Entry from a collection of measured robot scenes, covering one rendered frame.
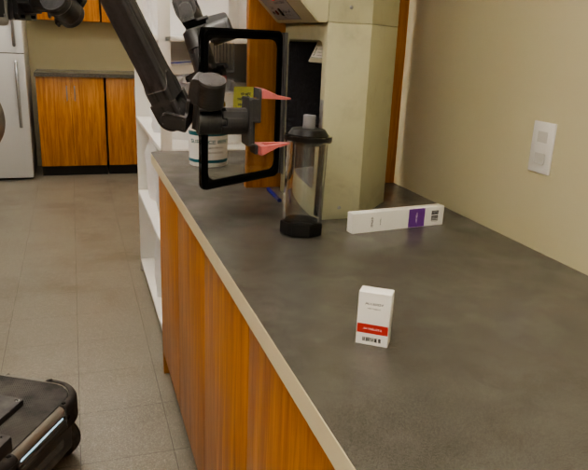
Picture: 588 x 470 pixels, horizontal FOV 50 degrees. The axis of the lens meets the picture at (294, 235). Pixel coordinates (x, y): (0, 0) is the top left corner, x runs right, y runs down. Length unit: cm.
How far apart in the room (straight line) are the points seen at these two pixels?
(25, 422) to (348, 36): 145
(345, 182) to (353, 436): 93
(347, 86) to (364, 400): 91
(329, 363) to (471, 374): 20
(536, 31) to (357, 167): 51
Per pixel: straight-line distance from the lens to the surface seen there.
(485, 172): 171
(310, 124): 142
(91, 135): 651
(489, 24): 174
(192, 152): 221
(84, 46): 699
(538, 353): 103
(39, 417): 216
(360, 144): 159
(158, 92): 135
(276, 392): 109
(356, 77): 156
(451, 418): 83
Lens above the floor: 137
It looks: 17 degrees down
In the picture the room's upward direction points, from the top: 2 degrees clockwise
